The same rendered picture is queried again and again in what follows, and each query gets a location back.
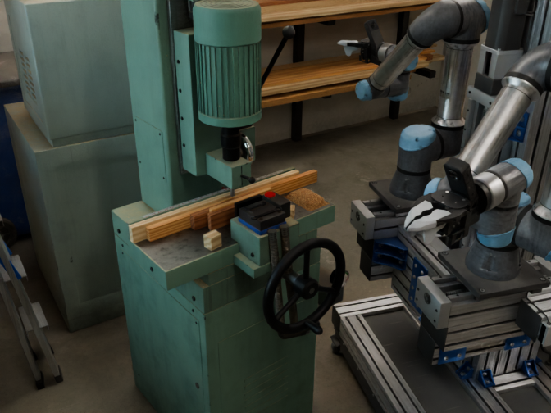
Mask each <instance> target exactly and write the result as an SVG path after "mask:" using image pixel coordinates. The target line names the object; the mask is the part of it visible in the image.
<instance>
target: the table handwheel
mask: <svg viewBox="0 0 551 413"><path fill-rule="evenodd" d="M315 248H325V249H328V250H329V251H330V252H331V253H332V254H333V256H334V258H335V278H334V281H333V284H332V286H331V287H324V286H320V285H319V283H318V282H317V281H316V280H315V279H314V278H312V277H311V276H310V251H311V250H312V249H315ZM302 254H304V263H303V274H301V275H300V274H299V273H297V272H296V271H294V270H293V271H292V272H291V273H289V274H287V275H286V274H285V271H286V270H287V269H288V268H289V266H290V265H291V264H292V263H293V262H294V261H295V260H296V259H297V258H299V257H300V256H301V255H302ZM344 276H345V259H344V254H343V251H342V250H341V248H340V247H339V245H338V244H337V243H336V242H334V241H332V240H331V239H328V238H311V239H308V240H306V241H304V242H302V243H300V244H298V245H297V246H295V247H294V248H292V249H291V250H290V251H289V252H288V253H286V254H285V255H284V257H283V258H282V259H281V260H280V261H279V263H278V264H277V265H276V267H275V269H274V270H273V271H272V273H271V276H270V278H269V279H268V281H267V284H266V287H265V291H264V294H263V300H262V309H263V314H264V317H265V319H266V322H267V323H268V324H269V326H270V327H271V328H272V329H274V330H275V331H276V332H278V333H281V334H296V333H298V332H301V331H304V330H305V329H308V327H307V326H306V325H305V321H306V320H310V321H313V322H314V323H316V322H317V321H318V320H319V319H321V318H322V317H323V316H324V314H325V313H326V312H327V311H328V310H329V309H330V308H331V306H332V305H333V303H334V302H335V299H336V298H337V297H338V295H339V292H340V289H341V288H342V285H343V282H344ZM281 278H283V279H285V280H286V281H288V282H289V283H290V284H292V285H293V290H294V291H295V294H294V295H293V296H292V297H291V298H290V299H289V301H288V302H287V303H286V304H285V305H284V306H283V307H282V308H281V309H280V310H279V311H278V313H277V314H276V315H275V313H274V308H273V302H274V296H275V292H276V288H277V286H278V283H279V282H280V279H281ZM317 292H325V293H328V294H327V296H326V298H325V299H324V301H323V302H322V304H321V305H320V306H319V307H318V308H317V309H316V310H315V311H314V312H313V313H312V314H311V315H309V316H308V317H306V318H305V319H303V320H300V321H299V322H296V323H293V324H284V323H282V322H280V318H281V317H282V316H283V315H284V314H285V313H286V312H287V310H288V309H289V308H290V307H291V306H292V305H293V304H294V303H295V302H296V301H297V300H298V299H299V298H300V297H302V298H303V299H305V300H308V299H310V298H312V297H314V296H315V295H316V293H317Z"/></svg>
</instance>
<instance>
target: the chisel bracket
mask: <svg viewBox="0 0 551 413"><path fill-rule="evenodd" d="M206 170H207V174H208V175H210V176H211V177H212V178H214V179H216V180H218V181H219V182H221V183H223V184H224V185H226V186H227V187H229V188H231V189H234V188H238V187H241V186H244V185H246V184H250V183H249V181H248V180H246V179H243V178H241V177H240V176H241V175H246V176H248V177H251V162H250V161H248V160H246V159H244V158H242V157H240V158H239V159H238V160H237V161H226V160H224V159H223V158H222V148H220V149H217V150H214V151H211V152H206Z"/></svg>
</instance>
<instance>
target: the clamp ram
mask: <svg viewBox="0 0 551 413"><path fill-rule="evenodd" d="M260 201H262V195H260V194H258V195H256V196H253V197H250V198H247V199H244V200H242V201H239V202H236V203H235V217H237V216H239V209H240V208H241V207H245V206H248V205H251V204H253V203H255V202H260Z"/></svg>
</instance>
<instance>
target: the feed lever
mask: <svg viewBox="0 0 551 413"><path fill-rule="evenodd" d="M282 34H283V36H284V37H283V38H282V40H281V42H280V45H279V47H278V48H277V49H276V51H275V54H274V56H273V58H272V59H271V61H270V63H269V65H268V67H267V68H266V71H265V72H264V74H263V76H262V86H263V85H264V83H265V81H266V78H267V77H268V75H269V74H270V72H271V69H272V68H273V66H274V65H275V63H276V60H277V59H278V57H279V55H280V53H281V51H282V50H283V48H284V46H285V44H286V42H287V40H288V39H291V38H293V37H294V36H295V29H294V27H293V26H290V25H287V26H285V27H284V28H283V30H282ZM252 125H253V124H251V125H246V126H241V127H239V130H241V129H246V128H249V127H251V126H252Z"/></svg>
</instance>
